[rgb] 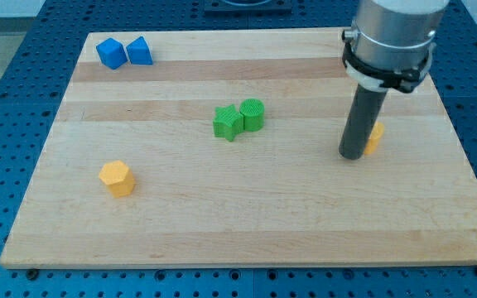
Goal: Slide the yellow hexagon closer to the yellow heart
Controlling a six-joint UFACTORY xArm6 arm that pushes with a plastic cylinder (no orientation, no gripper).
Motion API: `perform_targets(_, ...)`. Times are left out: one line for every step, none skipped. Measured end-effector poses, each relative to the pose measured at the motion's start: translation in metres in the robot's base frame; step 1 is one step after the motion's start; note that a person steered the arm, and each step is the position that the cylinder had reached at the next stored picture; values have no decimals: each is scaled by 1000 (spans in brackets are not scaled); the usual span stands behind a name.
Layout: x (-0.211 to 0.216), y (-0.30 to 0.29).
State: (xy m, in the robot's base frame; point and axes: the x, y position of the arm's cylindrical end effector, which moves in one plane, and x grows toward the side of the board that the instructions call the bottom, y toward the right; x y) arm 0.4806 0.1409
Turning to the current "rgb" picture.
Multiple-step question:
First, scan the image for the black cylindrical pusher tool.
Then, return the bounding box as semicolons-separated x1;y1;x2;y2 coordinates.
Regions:
339;85;387;160

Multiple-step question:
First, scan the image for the yellow hexagon block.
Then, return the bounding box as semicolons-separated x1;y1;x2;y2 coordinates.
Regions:
99;160;136;198

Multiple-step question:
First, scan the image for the wooden board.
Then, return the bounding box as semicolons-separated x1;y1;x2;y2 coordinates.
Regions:
0;28;477;269

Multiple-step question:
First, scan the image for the green cylinder block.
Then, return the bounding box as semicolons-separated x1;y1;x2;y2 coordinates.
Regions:
239;99;265;132

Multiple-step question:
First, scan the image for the blue triangular block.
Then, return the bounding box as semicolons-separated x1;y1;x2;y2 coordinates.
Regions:
126;36;153;65

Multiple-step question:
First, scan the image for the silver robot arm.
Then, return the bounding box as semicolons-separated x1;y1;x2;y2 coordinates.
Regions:
339;0;449;160

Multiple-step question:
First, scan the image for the yellow heart block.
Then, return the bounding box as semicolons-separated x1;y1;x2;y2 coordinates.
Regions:
364;122;385;155

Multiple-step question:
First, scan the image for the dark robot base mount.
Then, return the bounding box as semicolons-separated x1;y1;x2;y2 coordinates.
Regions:
203;0;292;14

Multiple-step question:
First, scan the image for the green star block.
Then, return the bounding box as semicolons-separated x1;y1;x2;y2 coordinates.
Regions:
213;104;244;142

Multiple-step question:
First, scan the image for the blue cube block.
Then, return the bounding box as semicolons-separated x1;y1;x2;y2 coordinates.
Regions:
95;38;128;70

